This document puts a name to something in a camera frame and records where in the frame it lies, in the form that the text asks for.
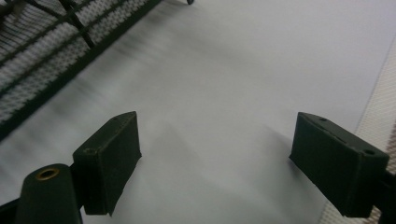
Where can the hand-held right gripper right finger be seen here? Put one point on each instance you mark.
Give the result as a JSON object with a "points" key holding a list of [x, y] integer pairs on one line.
{"points": [[336, 165]]}

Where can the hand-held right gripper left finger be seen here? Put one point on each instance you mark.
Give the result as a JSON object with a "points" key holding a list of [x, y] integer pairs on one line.
{"points": [[106, 168]]}

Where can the beige woven cloth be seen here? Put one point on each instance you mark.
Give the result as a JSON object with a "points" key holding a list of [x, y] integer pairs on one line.
{"points": [[378, 118]]}

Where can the white woven mat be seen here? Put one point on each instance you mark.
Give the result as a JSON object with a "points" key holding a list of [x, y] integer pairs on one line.
{"points": [[40, 49]]}

